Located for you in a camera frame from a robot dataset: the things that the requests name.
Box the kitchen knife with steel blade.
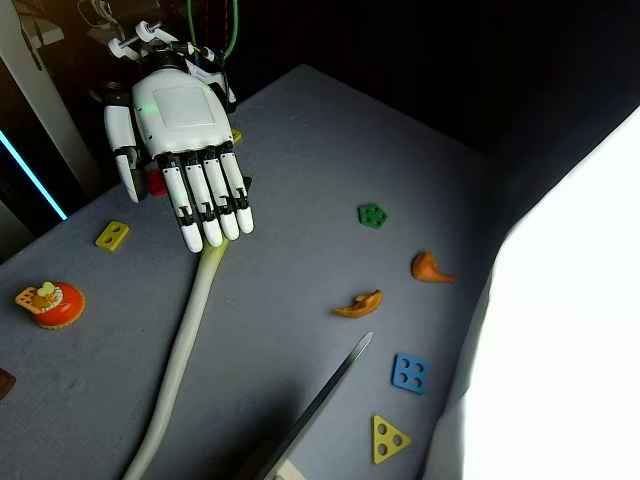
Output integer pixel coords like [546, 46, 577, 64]
[238, 331, 375, 480]

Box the cyan light strip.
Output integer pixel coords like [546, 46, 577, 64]
[0, 129, 69, 222]

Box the white curtain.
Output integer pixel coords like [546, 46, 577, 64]
[424, 104, 640, 480]

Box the orange cake toy with waffle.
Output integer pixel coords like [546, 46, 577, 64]
[14, 280, 87, 330]

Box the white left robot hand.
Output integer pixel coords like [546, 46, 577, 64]
[98, 69, 255, 254]

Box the green pentagon five-hole block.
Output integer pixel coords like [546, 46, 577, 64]
[356, 203, 389, 231]

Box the left robot arm with wires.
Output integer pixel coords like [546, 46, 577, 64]
[79, 0, 239, 114]

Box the blue square four-hole block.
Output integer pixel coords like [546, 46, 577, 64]
[391, 352, 431, 396]

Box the long green onion stalk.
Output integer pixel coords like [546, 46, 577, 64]
[121, 238, 232, 480]

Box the red toy block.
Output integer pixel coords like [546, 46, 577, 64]
[145, 169, 169, 197]

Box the orange fried chicken wing toy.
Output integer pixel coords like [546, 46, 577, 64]
[331, 289, 385, 319]

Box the white cabinet panel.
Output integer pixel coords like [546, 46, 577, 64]
[0, 0, 105, 204]

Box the yellow rectangle two-hole block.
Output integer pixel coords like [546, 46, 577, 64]
[94, 220, 131, 253]

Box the yellow triangle three-hole block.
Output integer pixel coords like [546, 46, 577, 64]
[370, 414, 413, 466]

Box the orange fried chicken leg toy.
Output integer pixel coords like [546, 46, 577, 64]
[411, 250, 458, 284]

